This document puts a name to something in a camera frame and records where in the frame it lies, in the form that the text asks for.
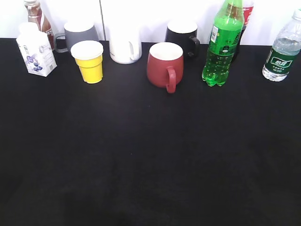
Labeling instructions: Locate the green soda bottle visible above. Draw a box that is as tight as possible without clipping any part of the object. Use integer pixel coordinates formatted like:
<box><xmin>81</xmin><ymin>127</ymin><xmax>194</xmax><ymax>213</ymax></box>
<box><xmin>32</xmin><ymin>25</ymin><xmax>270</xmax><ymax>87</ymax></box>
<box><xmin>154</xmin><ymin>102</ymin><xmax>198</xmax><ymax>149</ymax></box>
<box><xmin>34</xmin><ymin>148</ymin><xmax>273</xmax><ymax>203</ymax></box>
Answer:
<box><xmin>202</xmin><ymin>0</ymin><xmax>244</xmax><ymax>87</ymax></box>

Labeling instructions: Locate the yellow paper cup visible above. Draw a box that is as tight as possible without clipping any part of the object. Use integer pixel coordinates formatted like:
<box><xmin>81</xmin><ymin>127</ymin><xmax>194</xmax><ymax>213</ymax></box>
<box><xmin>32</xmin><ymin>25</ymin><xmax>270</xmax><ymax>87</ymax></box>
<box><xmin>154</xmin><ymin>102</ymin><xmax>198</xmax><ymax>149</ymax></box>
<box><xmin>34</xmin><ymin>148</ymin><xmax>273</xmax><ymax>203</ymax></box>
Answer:
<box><xmin>71</xmin><ymin>40</ymin><xmax>103</xmax><ymax>84</ymax></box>

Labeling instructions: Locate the brown iced tea bottle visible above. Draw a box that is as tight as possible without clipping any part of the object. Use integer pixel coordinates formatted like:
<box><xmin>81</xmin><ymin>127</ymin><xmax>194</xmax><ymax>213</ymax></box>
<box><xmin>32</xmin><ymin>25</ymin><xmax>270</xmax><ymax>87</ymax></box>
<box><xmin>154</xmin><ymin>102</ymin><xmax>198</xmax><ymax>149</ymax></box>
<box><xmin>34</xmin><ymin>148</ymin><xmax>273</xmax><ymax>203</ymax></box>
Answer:
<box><xmin>24</xmin><ymin>0</ymin><xmax>54</xmax><ymax>50</ymax></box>

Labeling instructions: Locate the white ceramic mug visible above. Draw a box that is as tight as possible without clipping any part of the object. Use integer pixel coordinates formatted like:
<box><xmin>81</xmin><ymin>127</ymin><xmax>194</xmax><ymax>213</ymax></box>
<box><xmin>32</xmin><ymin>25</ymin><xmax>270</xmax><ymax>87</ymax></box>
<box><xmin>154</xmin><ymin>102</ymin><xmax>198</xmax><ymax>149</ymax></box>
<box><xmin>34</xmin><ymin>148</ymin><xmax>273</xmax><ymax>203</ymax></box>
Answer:
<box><xmin>109</xmin><ymin>24</ymin><xmax>142</xmax><ymax>64</ymax></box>

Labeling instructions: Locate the grey mug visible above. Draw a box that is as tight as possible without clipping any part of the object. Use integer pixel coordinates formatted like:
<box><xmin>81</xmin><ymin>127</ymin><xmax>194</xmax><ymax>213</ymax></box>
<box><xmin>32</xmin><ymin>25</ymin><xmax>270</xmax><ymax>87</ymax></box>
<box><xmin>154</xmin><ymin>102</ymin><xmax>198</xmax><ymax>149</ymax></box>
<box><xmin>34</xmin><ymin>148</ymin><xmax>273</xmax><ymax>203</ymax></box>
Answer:
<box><xmin>54</xmin><ymin>20</ymin><xmax>99</xmax><ymax>53</ymax></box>

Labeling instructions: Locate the cola bottle red label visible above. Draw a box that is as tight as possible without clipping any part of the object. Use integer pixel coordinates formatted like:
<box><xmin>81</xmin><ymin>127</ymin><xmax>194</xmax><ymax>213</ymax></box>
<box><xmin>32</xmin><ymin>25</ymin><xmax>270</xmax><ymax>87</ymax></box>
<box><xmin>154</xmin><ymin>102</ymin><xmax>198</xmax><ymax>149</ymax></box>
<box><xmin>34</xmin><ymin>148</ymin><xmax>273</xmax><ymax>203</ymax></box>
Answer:
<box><xmin>231</xmin><ymin>0</ymin><xmax>255</xmax><ymax>62</ymax></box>

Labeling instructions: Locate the clear cestbon water bottle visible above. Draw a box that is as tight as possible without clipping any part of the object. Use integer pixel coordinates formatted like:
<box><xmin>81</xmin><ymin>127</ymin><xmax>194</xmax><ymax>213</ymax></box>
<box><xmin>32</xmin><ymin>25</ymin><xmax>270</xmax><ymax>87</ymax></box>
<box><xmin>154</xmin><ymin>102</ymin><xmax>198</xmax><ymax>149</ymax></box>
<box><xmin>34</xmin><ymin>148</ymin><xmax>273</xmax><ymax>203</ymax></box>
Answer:
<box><xmin>262</xmin><ymin>8</ymin><xmax>301</xmax><ymax>82</ymax></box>

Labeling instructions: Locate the black ceramic mug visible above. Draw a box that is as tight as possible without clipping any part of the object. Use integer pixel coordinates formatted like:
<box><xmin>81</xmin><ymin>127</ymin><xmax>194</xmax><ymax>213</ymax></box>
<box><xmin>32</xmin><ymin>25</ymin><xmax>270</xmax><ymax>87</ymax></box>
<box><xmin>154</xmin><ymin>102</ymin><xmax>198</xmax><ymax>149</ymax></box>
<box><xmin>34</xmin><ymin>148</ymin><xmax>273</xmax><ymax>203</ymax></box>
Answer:
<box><xmin>165</xmin><ymin>19</ymin><xmax>200</xmax><ymax>58</ymax></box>

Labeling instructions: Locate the red ceramic mug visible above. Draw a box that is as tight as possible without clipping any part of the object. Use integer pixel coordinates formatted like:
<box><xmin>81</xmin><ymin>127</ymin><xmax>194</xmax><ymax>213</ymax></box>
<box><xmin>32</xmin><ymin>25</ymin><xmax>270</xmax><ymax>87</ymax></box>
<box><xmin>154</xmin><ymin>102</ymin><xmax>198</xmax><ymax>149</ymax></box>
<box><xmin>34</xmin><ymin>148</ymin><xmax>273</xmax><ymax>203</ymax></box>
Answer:
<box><xmin>147</xmin><ymin>42</ymin><xmax>184</xmax><ymax>94</ymax></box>

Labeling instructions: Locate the white blueberry milk carton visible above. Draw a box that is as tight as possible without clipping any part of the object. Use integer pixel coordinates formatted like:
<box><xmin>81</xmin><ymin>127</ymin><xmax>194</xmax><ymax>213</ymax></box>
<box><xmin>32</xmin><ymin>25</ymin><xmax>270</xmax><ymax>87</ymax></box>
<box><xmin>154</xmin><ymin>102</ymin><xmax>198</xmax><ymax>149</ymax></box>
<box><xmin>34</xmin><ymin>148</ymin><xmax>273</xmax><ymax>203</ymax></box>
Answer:
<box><xmin>16</xmin><ymin>22</ymin><xmax>57</xmax><ymax>77</ymax></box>

